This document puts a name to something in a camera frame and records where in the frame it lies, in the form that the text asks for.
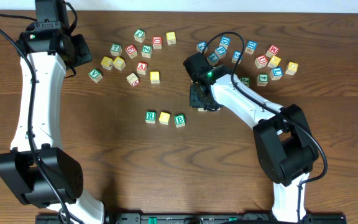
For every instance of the blue P block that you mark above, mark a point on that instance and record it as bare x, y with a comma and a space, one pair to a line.
221, 52

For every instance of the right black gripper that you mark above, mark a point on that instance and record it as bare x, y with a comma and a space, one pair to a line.
194, 102

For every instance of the red A block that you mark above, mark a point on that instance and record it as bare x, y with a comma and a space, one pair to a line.
142, 68

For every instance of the green R block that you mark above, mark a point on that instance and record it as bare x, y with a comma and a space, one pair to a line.
150, 117

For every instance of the green j block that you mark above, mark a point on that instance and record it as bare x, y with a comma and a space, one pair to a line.
139, 35
245, 81

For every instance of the green J block right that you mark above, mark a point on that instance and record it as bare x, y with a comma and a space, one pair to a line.
245, 81

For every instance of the yellow block beside left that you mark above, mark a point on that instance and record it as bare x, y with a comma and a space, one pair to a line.
119, 63

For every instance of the red-sided wooden block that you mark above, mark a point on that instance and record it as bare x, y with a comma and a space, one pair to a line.
133, 79

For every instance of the green 7 block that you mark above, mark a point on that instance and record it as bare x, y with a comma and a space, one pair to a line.
116, 50

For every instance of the yellow S block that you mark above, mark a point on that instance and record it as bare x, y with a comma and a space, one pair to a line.
155, 77

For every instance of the blue L block right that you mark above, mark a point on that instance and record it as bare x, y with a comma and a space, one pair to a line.
276, 73

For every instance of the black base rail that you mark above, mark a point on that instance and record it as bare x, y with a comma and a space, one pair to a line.
135, 218

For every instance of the blue l block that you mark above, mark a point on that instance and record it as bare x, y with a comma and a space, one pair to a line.
213, 59
276, 73

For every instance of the red M block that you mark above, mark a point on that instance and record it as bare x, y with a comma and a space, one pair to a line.
271, 51

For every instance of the green 4 block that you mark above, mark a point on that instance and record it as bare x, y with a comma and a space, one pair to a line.
262, 79

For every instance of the green B block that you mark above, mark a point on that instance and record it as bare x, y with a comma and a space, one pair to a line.
180, 120

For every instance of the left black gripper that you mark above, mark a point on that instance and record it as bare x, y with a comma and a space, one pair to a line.
46, 26

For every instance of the red U block right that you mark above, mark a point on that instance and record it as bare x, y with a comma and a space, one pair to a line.
261, 61

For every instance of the green Z block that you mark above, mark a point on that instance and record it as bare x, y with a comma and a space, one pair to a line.
146, 51

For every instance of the blue 2 block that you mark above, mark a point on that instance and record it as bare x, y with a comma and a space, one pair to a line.
201, 47

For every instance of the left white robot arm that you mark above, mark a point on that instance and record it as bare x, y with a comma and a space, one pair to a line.
36, 169

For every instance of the green V block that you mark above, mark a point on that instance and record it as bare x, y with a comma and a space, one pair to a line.
95, 75

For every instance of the red E block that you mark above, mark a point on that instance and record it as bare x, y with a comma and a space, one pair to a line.
131, 51

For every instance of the blue D block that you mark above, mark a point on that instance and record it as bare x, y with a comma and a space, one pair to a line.
225, 41

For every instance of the green J block top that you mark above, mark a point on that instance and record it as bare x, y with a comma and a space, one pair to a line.
139, 35

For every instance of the red U block top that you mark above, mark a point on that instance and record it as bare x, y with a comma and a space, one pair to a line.
157, 42

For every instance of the yellow block top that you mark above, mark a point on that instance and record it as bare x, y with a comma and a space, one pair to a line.
171, 38

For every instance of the red u block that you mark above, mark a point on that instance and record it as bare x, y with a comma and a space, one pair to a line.
261, 61
157, 42

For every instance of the yellow G block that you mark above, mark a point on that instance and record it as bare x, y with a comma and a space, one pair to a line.
291, 68

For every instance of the yellow K block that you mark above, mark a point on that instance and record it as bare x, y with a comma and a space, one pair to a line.
274, 61

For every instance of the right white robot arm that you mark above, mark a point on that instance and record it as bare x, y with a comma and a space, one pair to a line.
285, 147

